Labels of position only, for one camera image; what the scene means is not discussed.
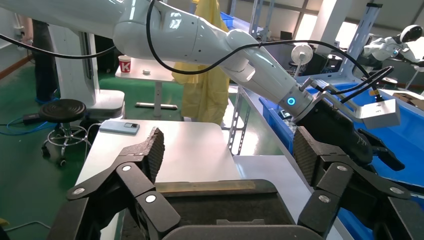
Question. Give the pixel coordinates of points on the dark monitor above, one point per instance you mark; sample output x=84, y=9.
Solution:
x=286, y=35

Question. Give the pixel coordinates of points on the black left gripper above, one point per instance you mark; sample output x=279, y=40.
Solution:
x=334, y=129

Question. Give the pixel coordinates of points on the white round desk fan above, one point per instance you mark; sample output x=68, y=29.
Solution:
x=302, y=53

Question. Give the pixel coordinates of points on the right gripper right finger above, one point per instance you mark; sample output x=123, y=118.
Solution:
x=344, y=185

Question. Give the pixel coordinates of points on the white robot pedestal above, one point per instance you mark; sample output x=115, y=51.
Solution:
x=76, y=76

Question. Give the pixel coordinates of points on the white neighbour robot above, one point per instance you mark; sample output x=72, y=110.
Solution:
x=381, y=48

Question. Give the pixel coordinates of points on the person in dark trousers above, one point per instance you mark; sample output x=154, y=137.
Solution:
x=44, y=66

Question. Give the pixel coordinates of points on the open cardboard box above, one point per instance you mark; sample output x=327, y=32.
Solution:
x=410, y=99

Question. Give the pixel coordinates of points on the black stool with chrome base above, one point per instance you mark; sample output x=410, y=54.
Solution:
x=63, y=111

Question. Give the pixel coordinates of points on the red white paper cup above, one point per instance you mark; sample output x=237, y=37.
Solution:
x=125, y=66

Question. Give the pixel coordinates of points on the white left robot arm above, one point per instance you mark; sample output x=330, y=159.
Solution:
x=185, y=33

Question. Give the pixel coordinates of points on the yellow hanging coat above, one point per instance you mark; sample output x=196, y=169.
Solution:
x=205, y=92

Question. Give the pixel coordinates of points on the black power adapter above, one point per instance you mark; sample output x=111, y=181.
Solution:
x=31, y=118

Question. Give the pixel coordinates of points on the blue plastic bin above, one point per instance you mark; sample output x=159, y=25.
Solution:
x=407, y=142

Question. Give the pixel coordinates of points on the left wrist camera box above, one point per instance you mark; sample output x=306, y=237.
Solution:
x=381, y=114

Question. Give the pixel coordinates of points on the small white round object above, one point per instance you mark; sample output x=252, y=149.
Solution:
x=146, y=71

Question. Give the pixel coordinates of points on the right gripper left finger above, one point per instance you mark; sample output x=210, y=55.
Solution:
x=132, y=185

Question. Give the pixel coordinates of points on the black tray container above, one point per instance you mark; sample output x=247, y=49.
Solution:
x=232, y=205

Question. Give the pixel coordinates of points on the blue storage crate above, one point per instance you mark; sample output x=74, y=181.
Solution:
x=228, y=20

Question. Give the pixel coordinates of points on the small grey metal bracket part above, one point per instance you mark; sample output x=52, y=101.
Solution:
x=290, y=127

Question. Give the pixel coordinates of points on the light blue smartphone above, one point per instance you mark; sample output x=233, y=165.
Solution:
x=116, y=127

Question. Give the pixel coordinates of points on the small white table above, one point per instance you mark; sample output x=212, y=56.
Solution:
x=139, y=76

